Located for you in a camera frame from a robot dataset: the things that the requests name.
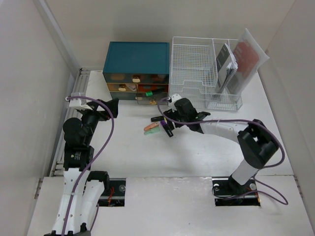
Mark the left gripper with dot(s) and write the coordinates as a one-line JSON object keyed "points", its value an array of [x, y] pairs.
{"points": [[112, 104]]}

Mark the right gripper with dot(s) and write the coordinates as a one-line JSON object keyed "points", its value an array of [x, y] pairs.
{"points": [[170, 114]]}

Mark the yellow cap black highlighter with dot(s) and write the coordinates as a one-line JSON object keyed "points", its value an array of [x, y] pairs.
{"points": [[157, 119]]}

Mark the purple cap black highlighter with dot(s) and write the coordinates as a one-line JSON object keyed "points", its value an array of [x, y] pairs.
{"points": [[166, 128]]}

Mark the orange pastel highlighter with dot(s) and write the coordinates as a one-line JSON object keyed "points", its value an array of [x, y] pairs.
{"points": [[151, 126]]}

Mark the green cap black highlighter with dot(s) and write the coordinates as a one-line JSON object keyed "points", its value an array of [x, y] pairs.
{"points": [[153, 92]]}

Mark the black spiral notebook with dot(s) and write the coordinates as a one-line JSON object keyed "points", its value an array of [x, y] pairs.
{"points": [[226, 68]]}

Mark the red booklet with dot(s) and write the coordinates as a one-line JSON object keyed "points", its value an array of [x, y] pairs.
{"points": [[249, 57]]}

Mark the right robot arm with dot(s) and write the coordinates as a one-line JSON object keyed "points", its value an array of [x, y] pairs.
{"points": [[256, 142]]}

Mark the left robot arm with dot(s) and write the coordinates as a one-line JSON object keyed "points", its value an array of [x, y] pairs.
{"points": [[82, 187]]}

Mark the mint pastel highlighter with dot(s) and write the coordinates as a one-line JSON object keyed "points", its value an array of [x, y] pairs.
{"points": [[152, 131]]}

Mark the teal drawer organizer box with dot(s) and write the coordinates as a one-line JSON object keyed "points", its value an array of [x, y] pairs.
{"points": [[140, 58]]}

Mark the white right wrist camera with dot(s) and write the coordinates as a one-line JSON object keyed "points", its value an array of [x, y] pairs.
{"points": [[173, 99]]}

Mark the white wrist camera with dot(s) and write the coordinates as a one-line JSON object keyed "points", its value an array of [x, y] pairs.
{"points": [[173, 99], [78, 104]]}

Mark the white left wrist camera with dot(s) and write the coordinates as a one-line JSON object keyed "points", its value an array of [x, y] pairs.
{"points": [[78, 104]]}

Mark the white wire file rack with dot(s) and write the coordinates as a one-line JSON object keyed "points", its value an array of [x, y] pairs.
{"points": [[193, 73]]}

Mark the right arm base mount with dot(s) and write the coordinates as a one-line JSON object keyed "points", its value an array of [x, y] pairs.
{"points": [[227, 196]]}

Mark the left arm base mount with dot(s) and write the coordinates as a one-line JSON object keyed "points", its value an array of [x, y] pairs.
{"points": [[114, 194]]}

